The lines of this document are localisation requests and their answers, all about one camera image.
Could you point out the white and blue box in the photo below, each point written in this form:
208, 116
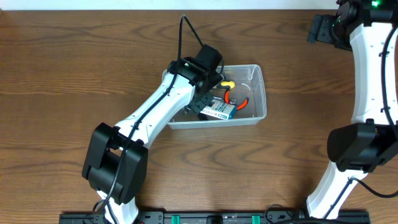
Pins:
219, 109

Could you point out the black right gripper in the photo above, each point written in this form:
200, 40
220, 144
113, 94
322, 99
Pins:
321, 30

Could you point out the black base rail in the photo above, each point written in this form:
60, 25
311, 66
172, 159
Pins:
274, 216

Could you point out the stubby yellow black screwdriver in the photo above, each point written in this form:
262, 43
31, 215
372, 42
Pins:
227, 85

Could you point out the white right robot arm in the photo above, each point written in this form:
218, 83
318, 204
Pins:
368, 29

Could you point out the clear plastic container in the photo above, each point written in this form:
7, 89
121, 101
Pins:
249, 87

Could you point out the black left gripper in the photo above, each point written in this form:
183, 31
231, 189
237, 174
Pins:
199, 105

